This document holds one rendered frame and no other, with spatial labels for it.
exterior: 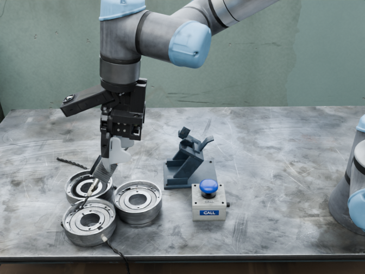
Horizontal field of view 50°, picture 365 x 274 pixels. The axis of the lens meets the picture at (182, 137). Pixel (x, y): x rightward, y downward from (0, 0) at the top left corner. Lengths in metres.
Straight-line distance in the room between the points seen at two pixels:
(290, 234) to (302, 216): 0.07
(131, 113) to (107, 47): 0.14
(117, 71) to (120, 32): 0.07
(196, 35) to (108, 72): 0.18
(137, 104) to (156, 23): 0.17
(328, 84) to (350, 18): 0.42
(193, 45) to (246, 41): 1.78
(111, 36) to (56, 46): 1.82
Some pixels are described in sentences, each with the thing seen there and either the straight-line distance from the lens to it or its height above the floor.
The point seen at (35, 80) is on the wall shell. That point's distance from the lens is 2.63.
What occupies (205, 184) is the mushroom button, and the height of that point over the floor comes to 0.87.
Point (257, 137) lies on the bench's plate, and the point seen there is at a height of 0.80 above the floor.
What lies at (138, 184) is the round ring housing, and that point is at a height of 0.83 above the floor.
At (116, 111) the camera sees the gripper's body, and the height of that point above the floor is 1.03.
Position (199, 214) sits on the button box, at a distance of 0.83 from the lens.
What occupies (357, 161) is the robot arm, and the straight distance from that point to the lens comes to 0.67.
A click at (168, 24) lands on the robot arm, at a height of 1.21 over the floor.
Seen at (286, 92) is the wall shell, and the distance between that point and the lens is 2.58.
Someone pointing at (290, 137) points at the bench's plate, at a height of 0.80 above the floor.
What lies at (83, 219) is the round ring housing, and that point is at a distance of 0.85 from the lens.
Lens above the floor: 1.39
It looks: 33 degrees down
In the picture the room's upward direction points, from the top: 1 degrees counter-clockwise
